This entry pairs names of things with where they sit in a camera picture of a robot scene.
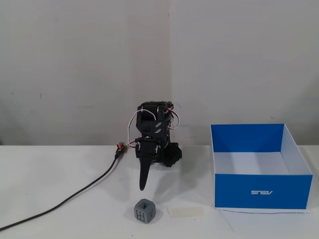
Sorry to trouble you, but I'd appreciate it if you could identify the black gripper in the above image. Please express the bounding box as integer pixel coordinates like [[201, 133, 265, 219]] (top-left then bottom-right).
[[135, 137, 162, 192]]

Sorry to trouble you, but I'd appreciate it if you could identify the gray 3D-printed block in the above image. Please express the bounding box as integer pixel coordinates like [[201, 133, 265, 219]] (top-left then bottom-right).
[[134, 198, 157, 223]]

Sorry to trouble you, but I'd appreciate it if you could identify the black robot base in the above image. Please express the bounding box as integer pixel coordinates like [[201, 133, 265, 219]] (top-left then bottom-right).
[[161, 142, 183, 168]]

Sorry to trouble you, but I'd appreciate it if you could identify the blue ASUS cardboard box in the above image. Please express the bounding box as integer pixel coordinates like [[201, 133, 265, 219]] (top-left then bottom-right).
[[210, 123, 314, 209]]

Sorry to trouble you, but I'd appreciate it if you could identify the controller board with red LED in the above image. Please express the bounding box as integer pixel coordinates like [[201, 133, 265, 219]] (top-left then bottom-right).
[[115, 141, 128, 153]]

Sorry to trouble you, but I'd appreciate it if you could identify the clear tape strip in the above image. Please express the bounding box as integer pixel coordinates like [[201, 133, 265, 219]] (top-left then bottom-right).
[[166, 207, 204, 218]]

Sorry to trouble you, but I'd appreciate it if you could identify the red white servo wire bundle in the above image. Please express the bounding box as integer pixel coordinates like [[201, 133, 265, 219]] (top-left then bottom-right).
[[163, 106, 181, 130]]

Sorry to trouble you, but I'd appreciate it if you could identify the black power cable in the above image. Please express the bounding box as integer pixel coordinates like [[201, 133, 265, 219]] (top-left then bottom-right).
[[0, 149, 121, 231]]

